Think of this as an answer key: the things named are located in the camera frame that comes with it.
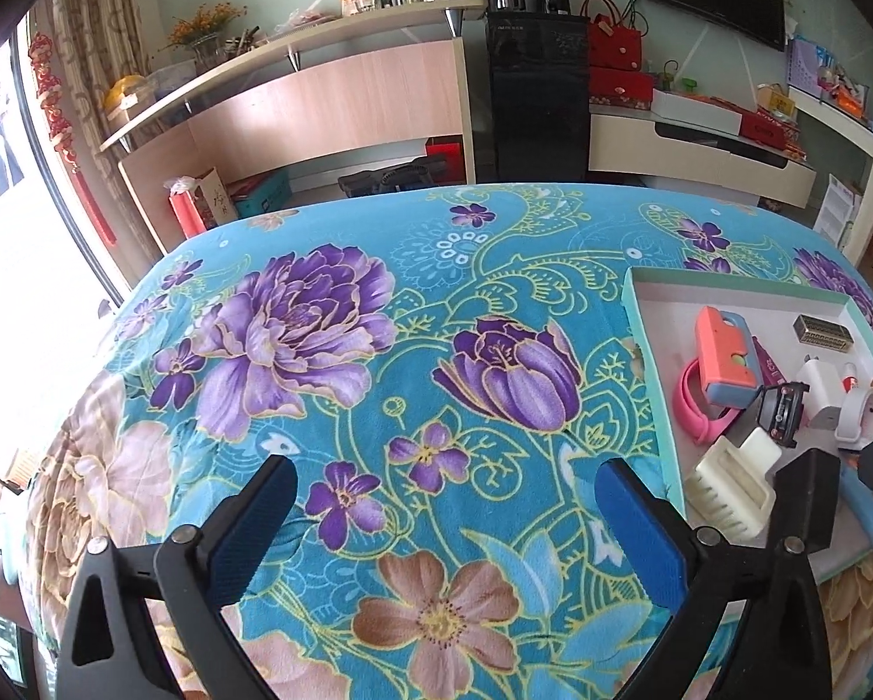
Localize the red hanging decoration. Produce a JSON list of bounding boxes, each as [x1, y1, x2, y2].
[[28, 33, 117, 245]]

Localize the wooden bar counter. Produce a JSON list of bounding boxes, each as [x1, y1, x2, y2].
[[99, 0, 488, 256]]

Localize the flat white box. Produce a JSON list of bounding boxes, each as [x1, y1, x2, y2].
[[651, 87, 744, 136]]

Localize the floral blue blanket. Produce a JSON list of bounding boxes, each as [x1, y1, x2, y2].
[[24, 182, 873, 700]]

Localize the black charger adapter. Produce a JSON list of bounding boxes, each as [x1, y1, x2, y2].
[[770, 448, 842, 555]]

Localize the red gift bag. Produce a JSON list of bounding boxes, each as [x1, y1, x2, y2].
[[581, 0, 645, 74]]

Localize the white television stand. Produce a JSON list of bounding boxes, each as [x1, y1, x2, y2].
[[588, 102, 817, 209]]

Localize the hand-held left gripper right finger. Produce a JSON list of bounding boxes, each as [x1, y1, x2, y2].
[[595, 458, 835, 700]]

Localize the teal cardboard box lid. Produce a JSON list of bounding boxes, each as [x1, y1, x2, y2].
[[621, 266, 873, 599]]

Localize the magenta lighter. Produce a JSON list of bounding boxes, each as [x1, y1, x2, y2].
[[752, 335, 786, 387]]

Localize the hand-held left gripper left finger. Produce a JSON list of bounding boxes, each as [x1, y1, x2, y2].
[[57, 454, 299, 700]]

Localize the coral and blue block toy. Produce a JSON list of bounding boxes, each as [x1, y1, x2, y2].
[[694, 304, 764, 405]]

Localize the red paper bag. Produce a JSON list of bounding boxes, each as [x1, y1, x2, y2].
[[163, 166, 232, 238]]

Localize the slim blue orange toy knife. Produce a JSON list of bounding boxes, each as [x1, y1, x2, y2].
[[843, 463, 873, 547]]

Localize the pink wristband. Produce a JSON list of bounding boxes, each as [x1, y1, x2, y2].
[[679, 359, 742, 446]]

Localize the white smartwatch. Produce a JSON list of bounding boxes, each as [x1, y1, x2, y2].
[[834, 385, 873, 449]]

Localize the white hair claw clip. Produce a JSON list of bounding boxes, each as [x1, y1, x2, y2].
[[683, 419, 784, 542]]

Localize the gold patterned lighter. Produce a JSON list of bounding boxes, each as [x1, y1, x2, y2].
[[792, 315, 852, 351]]

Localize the yellow flowers in vase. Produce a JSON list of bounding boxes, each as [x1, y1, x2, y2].
[[166, 3, 248, 74]]

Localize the stack of flat red boxes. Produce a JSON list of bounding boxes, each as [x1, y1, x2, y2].
[[739, 108, 802, 154]]

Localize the red gift box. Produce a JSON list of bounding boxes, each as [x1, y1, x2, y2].
[[588, 67, 657, 110]]

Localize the yellow round container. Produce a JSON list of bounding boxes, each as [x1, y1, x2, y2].
[[102, 75, 153, 121]]

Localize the black floor appliance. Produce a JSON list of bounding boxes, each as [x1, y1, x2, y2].
[[338, 166, 438, 198]]

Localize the white charger plug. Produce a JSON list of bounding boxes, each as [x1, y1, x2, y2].
[[795, 355, 846, 430]]

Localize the white desk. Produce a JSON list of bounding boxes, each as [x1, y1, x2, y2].
[[787, 83, 873, 267]]

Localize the black water dispenser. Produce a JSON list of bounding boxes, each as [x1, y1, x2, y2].
[[478, 0, 591, 183]]

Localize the patterned curtain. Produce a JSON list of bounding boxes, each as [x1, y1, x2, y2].
[[50, 0, 160, 183]]

